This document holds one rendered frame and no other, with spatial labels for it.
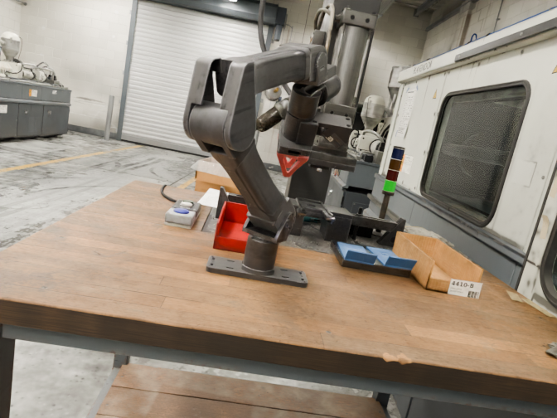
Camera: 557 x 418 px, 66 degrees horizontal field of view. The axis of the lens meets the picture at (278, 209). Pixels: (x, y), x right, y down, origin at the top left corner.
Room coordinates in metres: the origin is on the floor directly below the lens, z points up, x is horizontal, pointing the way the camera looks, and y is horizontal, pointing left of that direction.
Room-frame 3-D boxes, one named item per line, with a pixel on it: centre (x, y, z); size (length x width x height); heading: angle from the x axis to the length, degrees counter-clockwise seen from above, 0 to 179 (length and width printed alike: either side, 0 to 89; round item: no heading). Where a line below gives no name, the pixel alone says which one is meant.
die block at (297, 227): (1.23, -0.11, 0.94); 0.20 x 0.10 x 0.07; 95
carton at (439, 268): (1.06, -0.41, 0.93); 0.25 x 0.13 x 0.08; 5
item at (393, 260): (1.05, -0.30, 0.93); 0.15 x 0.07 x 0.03; 9
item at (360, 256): (1.03, -0.21, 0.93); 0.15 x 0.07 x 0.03; 2
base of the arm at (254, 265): (0.82, 0.02, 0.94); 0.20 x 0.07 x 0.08; 95
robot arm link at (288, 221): (0.82, 0.02, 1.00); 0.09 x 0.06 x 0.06; 60
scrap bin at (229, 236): (1.05, 0.08, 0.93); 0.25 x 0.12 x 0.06; 5
